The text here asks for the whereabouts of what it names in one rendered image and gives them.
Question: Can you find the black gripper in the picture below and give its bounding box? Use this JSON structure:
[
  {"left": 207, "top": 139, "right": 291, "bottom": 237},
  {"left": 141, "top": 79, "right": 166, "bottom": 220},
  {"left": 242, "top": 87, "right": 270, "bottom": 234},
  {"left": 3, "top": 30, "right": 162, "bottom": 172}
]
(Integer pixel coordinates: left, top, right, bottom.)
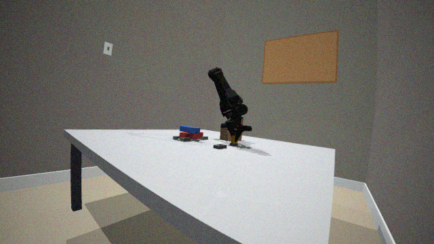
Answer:
[{"left": 220, "top": 115, "right": 252, "bottom": 142}]

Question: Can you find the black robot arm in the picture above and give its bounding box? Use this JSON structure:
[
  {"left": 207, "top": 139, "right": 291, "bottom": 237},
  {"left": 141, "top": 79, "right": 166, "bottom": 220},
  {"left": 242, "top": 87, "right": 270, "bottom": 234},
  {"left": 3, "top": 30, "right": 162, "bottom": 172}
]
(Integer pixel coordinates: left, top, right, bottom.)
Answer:
[{"left": 208, "top": 67, "right": 248, "bottom": 127}]

